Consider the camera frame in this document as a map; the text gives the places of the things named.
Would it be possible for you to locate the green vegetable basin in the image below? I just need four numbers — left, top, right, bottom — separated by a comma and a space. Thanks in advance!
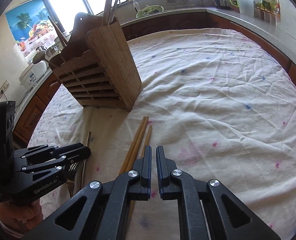
136, 5, 165, 18

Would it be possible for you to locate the yellow oil bottle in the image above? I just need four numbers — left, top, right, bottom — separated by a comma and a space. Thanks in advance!
261, 0, 271, 11

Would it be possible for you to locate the kitchen faucet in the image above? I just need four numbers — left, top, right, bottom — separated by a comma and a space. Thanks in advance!
119, 0, 140, 12

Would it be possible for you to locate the white rice cooker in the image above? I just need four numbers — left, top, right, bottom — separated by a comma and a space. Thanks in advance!
19, 61, 47, 91

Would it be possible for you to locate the white dotted tablecloth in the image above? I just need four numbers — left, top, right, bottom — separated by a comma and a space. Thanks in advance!
29, 28, 296, 239

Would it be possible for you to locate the white plastic jug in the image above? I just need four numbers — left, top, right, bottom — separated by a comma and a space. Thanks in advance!
229, 0, 254, 17

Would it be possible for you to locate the wooden chopstick on cloth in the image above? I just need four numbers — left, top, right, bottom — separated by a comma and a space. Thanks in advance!
127, 125, 152, 225
119, 116, 146, 175
125, 116, 149, 172

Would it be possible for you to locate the person's left hand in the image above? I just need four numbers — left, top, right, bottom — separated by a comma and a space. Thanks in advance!
0, 199, 44, 239

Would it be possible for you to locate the fruit poster blind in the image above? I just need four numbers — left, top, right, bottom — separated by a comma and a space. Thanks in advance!
6, 0, 57, 57

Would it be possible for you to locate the metal table knife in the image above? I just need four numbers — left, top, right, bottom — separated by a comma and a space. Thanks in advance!
80, 131, 92, 189

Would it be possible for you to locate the metal chopstick in holder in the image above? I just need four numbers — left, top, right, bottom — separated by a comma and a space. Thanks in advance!
108, 0, 118, 24

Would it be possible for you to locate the metal spoon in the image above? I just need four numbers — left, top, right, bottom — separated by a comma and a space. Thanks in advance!
32, 50, 59, 68

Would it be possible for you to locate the metal fork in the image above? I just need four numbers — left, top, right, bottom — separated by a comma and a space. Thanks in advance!
66, 160, 84, 182

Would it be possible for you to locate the wooden utensil holder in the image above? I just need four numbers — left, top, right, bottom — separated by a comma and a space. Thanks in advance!
50, 12, 141, 111

